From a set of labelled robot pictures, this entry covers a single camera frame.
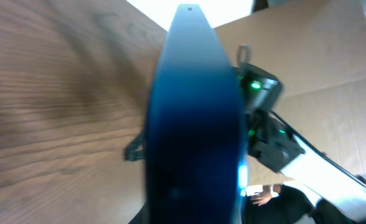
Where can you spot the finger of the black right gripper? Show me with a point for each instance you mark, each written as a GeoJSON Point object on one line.
{"type": "Point", "coordinates": [134, 150]}

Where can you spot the brown cardboard sheet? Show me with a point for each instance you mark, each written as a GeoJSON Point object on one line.
{"type": "Point", "coordinates": [318, 51]}

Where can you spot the person in background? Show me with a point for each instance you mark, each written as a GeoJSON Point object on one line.
{"type": "Point", "coordinates": [276, 204]}

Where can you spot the blue smartphone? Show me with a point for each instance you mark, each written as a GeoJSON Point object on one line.
{"type": "Point", "coordinates": [195, 131]}

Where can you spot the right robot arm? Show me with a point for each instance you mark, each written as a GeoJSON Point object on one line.
{"type": "Point", "coordinates": [280, 148]}

